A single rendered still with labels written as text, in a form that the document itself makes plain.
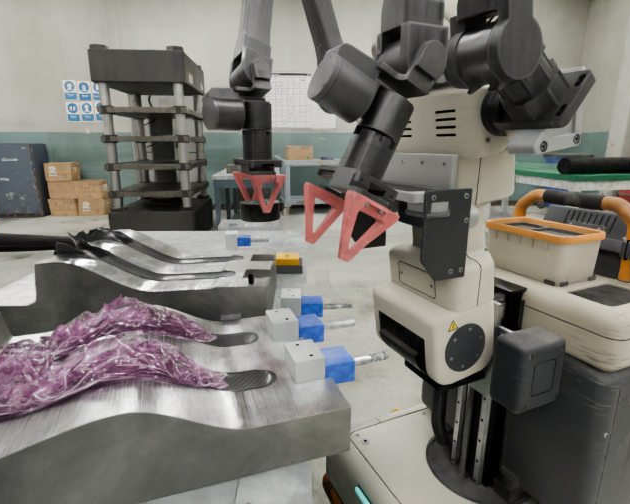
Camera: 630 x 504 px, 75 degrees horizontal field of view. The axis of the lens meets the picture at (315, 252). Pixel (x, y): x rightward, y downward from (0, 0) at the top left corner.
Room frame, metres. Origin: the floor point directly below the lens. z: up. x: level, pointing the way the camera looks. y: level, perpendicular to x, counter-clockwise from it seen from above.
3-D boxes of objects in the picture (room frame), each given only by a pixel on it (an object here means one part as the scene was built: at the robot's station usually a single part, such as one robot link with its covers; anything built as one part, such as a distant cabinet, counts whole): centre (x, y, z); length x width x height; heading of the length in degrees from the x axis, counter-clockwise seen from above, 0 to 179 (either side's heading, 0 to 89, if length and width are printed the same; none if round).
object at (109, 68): (5.19, 1.85, 1.03); 1.54 x 0.94 x 2.06; 5
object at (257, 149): (0.83, 0.11, 1.11); 0.10 x 0.07 x 0.07; 29
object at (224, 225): (4.03, 0.64, 0.28); 0.61 x 0.41 x 0.15; 95
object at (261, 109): (0.82, 0.12, 1.17); 0.07 x 0.06 x 0.07; 128
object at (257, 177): (0.80, 0.10, 1.04); 0.07 x 0.07 x 0.09; 29
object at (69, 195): (6.64, 3.78, 0.42); 0.86 x 0.33 x 0.83; 95
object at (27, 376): (0.42, 0.24, 0.90); 0.26 x 0.18 x 0.08; 109
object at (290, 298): (0.71, 0.00, 0.83); 0.13 x 0.05 x 0.05; 93
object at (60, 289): (0.77, 0.34, 0.87); 0.50 x 0.26 x 0.14; 92
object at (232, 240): (1.25, 0.21, 0.83); 0.13 x 0.05 x 0.05; 96
